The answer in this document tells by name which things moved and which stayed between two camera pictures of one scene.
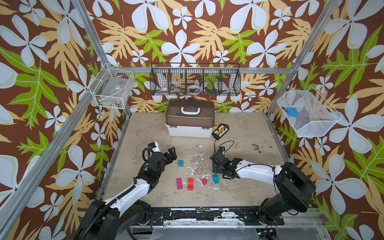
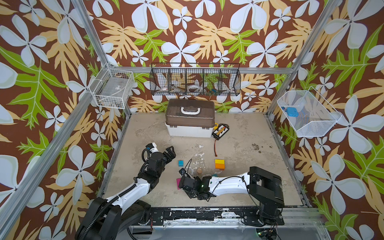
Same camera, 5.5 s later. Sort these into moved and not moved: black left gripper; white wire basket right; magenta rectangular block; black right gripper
Moved: black right gripper
Not moved: white wire basket right; black left gripper; magenta rectangular block
